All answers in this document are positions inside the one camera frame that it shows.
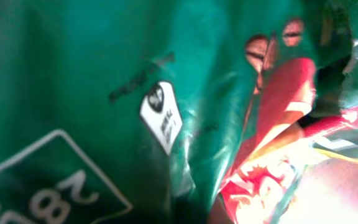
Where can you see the green Nescafe coffee bag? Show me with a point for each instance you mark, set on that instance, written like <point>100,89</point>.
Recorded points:
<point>161,111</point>

